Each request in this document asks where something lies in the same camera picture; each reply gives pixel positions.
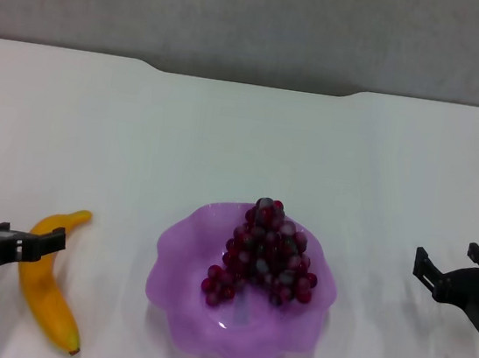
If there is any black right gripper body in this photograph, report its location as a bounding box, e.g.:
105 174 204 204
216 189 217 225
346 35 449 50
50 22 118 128
425 258 479 340

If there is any yellow banana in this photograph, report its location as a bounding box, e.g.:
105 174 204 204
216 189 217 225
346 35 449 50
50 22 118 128
6 202 99 358

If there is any dark red grape bunch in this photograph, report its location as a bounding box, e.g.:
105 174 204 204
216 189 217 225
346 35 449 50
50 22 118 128
197 190 328 320

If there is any purple wavy plastic plate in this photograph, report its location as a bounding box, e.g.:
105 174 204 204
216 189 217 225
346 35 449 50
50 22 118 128
136 190 348 358

